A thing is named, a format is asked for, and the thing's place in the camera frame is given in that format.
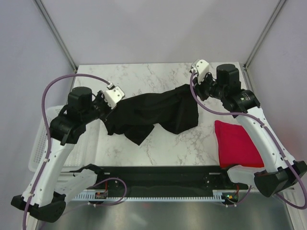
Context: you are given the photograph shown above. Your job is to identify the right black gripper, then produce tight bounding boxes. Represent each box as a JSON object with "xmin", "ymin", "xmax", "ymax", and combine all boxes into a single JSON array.
[{"xmin": 191, "ymin": 71, "xmax": 226, "ymax": 102}]

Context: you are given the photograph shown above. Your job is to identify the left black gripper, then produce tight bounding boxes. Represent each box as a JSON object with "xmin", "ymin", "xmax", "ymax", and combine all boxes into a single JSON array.
[{"xmin": 83, "ymin": 90, "xmax": 118, "ymax": 123}]

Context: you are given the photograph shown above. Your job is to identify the black t shirt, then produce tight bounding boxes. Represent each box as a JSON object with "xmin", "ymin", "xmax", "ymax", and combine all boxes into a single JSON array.
[{"xmin": 104, "ymin": 84, "xmax": 199, "ymax": 145}]

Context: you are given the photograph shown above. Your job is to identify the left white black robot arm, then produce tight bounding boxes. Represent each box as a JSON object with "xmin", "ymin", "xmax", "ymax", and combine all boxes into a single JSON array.
[{"xmin": 11, "ymin": 86, "xmax": 125, "ymax": 223}]

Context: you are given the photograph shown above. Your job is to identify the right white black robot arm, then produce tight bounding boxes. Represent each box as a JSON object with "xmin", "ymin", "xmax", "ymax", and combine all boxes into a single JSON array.
[{"xmin": 190, "ymin": 59, "xmax": 307, "ymax": 197}]

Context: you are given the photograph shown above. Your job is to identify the white plastic basket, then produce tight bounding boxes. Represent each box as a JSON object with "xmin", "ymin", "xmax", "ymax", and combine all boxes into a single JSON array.
[{"xmin": 28, "ymin": 105, "xmax": 94, "ymax": 172}]

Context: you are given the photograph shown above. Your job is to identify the magenta folded t shirt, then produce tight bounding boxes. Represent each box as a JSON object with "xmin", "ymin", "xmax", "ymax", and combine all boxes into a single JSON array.
[{"xmin": 214, "ymin": 120, "xmax": 264, "ymax": 168}]

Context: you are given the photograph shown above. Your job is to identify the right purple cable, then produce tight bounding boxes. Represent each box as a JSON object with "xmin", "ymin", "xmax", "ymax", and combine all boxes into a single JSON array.
[{"xmin": 189, "ymin": 69, "xmax": 307, "ymax": 209}]

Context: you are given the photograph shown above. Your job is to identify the purple cable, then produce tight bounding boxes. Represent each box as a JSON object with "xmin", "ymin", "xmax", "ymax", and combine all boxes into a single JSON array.
[
  {"xmin": 189, "ymin": 69, "xmax": 307, "ymax": 209},
  {"xmin": 23, "ymin": 73, "xmax": 128, "ymax": 230}
]

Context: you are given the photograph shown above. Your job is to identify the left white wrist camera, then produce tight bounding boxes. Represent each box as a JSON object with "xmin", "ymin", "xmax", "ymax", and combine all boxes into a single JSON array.
[{"xmin": 103, "ymin": 82, "xmax": 125, "ymax": 109}]

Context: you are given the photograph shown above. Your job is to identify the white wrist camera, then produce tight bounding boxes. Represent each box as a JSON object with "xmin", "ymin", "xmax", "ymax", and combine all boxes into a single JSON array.
[
  {"xmin": 103, "ymin": 82, "xmax": 125, "ymax": 109},
  {"xmin": 190, "ymin": 59, "xmax": 210, "ymax": 78}
]

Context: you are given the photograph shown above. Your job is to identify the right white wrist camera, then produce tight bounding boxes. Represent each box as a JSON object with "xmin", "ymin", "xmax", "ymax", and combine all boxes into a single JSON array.
[{"xmin": 190, "ymin": 59, "xmax": 210, "ymax": 78}]

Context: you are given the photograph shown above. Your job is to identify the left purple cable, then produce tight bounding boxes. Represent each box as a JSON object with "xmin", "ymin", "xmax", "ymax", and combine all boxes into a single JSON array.
[{"xmin": 23, "ymin": 73, "xmax": 128, "ymax": 230}]

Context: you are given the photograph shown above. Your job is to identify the aluminium rail profile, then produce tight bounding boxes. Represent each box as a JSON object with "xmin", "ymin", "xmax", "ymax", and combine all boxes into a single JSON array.
[{"xmin": 33, "ymin": 171, "xmax": 295, "ymax": 192}]

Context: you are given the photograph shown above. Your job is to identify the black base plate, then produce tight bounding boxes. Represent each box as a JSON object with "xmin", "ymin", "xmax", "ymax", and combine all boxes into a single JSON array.
[{"xmin": 95, "ymin": 166, "xmax": 248, "ymax": 197}]

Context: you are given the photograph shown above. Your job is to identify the white slotted cable duct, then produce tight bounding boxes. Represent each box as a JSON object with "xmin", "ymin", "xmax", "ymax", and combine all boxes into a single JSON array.
[{"xmin": 72, "ymin": 190, "xmax": 237, "ymax": 203}]

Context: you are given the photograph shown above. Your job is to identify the left aluminium frame post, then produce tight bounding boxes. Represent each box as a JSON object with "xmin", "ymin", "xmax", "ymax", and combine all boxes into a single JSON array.
[{"xmin": 33, "ymin": 0, "xmax": 78, "ymax": 73}]

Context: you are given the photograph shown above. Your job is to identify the aluminium frame post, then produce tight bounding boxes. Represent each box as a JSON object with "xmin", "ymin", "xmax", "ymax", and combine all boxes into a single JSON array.
[
  {"xmin": 243, "ymin": 0, "xmax": 288, "ymax": 71},
  {"xmin": 33, "ymin": 0, "xmax": 78, "ymax": 73}
]

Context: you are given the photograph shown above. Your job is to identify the right aluminium frame post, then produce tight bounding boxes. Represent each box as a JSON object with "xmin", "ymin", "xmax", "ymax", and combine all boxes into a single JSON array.
[{"xmin": 243, "ymin": 0, "xmax": 288, "ymax": 71}]

